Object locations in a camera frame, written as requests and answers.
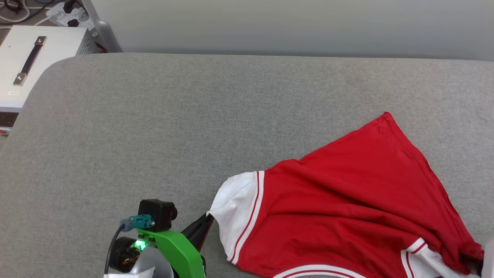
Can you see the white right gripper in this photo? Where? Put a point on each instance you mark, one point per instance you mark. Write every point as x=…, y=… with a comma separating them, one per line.
x=489, y=258

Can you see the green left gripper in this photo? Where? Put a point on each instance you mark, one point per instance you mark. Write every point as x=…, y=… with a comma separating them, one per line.
x=181, y=255

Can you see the red and white garment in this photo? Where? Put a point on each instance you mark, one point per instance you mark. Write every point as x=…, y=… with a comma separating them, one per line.
x=347, y=208

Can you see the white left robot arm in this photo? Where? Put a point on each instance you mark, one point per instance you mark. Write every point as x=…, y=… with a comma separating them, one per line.
x=152, y=266

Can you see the thick grey metal leg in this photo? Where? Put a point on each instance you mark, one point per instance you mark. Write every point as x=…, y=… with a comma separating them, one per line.
x=102, y=34

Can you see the white equipment box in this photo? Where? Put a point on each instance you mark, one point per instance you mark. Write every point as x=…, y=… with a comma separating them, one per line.
x=50, y=50

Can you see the white power strip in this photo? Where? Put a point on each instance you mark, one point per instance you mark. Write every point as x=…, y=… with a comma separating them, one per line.
x=61, y=15

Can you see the black power plug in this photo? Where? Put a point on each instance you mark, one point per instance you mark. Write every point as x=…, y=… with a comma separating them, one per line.
x=70, y=5

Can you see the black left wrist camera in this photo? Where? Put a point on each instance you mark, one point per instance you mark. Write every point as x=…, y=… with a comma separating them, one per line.
x=158, y=212

